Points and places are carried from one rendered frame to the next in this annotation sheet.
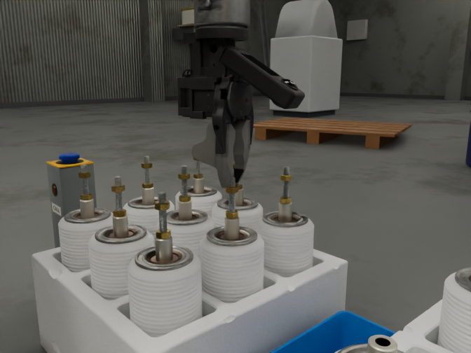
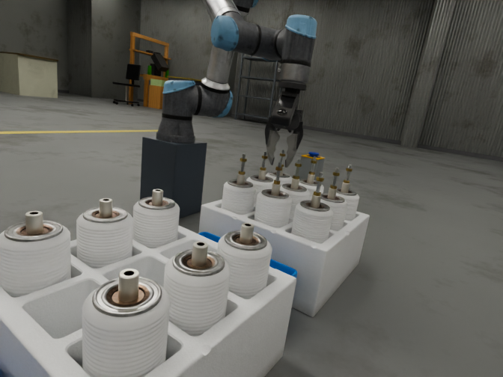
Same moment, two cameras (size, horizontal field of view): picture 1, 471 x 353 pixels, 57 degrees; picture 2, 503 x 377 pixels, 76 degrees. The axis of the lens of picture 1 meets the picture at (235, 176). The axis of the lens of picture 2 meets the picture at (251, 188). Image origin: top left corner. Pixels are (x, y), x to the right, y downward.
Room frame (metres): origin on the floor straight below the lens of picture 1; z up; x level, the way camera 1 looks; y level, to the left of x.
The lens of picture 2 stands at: (0.31, -0.80, 0.49)
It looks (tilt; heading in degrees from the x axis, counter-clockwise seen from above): 15 degrees down; 74
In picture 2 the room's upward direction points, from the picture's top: 8 degrees clockwise
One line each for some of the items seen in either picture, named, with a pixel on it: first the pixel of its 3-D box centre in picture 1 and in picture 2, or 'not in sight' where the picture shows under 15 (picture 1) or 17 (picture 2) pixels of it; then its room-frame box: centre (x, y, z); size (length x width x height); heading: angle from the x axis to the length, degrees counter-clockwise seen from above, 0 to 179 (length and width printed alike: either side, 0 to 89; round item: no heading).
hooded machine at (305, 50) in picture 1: (306, 59); not in sight; (5.60, -0.89, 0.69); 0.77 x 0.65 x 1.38; 133
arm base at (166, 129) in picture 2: not in sight; (176, 127); (0.35, 0.53, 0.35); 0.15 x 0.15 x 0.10
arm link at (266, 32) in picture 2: not in sight; (272, 44); (0.57, 0.11, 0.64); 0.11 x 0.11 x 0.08; 14
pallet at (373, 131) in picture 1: (329, 131); not in sight; (3.48, -0.75, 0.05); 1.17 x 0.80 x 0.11; 58
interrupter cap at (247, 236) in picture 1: (231, 236); (275, 194); (0.61, 0.01, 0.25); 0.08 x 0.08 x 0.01
